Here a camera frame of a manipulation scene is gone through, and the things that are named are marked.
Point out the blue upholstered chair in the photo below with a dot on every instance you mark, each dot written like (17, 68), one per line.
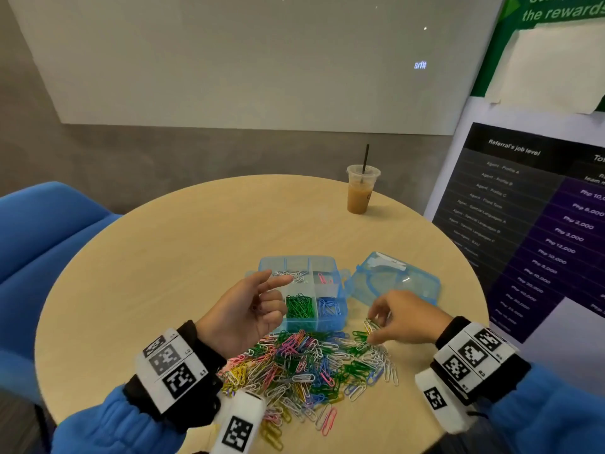
(38, 241)

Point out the pile of coloured paper clips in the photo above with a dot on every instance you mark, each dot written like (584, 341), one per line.
(302, 369)

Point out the wrist marker band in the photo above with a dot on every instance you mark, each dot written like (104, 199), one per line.
(475, 352)
(170, 369)

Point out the black drinking straw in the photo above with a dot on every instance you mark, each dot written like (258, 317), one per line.
(366, 156)

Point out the blue compartment organizer box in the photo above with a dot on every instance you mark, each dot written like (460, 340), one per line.
(274, 267)

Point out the round wooden table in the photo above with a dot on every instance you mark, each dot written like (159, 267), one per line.
(170, 241)

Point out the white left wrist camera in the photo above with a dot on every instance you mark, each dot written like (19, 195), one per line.
(238, 425)

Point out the person's right hand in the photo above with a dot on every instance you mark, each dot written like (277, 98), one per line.
(411, 318)

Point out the person's left forearm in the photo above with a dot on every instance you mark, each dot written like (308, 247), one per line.
(104, 425)

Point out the person's left hand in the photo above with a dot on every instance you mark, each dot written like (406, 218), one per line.
(241, 316)

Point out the bunch of green paper clips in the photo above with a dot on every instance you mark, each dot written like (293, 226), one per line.
(302, 307)

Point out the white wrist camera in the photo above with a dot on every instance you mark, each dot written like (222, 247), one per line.
(238, 425)
(437, 400)

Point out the iced coffee plastic cup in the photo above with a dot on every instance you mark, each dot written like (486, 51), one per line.
(359, 195)

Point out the left wrist marker band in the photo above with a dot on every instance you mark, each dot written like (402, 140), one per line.
(170, 369)

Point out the white wall board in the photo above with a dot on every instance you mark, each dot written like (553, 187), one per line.
(265, 52)

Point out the bunch of blue paper clips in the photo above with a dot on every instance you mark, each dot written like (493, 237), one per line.
(329, 307)

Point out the right wrist marker band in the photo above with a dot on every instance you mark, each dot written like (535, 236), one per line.
(475, 352)

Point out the bunch of pink paper clips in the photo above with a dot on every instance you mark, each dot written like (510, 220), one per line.
(325, 277)

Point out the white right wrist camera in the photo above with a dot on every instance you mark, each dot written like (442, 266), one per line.
(437, 400)

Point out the blue transparent box lid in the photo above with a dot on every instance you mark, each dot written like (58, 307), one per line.
(397, 279)

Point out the standing poster banner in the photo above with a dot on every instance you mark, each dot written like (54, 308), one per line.
(529, 203)

